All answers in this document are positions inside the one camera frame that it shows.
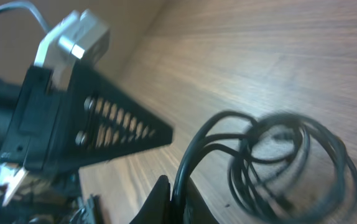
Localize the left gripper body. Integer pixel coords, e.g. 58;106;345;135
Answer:
0;65;73;174

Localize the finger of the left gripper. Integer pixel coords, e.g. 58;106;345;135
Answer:
58;63;173;170

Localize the left camera black cable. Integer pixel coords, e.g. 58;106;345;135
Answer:
0;0;52;34

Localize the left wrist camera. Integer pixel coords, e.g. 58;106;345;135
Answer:
34;9;110;90

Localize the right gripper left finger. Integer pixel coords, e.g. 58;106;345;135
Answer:
130;175;170;224

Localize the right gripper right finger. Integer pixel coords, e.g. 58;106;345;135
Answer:
183;179;218;224

